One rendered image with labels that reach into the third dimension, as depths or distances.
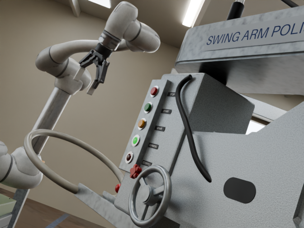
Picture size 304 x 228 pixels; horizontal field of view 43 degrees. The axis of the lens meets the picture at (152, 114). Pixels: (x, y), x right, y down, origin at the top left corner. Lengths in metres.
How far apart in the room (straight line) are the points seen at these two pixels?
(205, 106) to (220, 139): 0.15
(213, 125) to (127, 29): 0.78
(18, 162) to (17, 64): 6.42
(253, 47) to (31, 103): 7.46
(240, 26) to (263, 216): 0.47
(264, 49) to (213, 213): 0.37
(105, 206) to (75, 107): 6.83
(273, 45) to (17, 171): 1.57
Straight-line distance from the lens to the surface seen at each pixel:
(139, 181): 0.96
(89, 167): 7.90
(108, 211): 1.23
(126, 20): 1.67
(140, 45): 1.75
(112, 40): 1.67
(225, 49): 0.99
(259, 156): 0.79
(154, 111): 1.07
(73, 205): 7.97
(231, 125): 1.07
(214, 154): 0.87
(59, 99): 2.13
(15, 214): 3.01
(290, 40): 0.86
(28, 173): 2.15
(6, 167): 2.10
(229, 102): 1.06
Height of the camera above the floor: 1.26
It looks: 9 degrees up
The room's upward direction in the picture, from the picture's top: 21 degrees clockwise
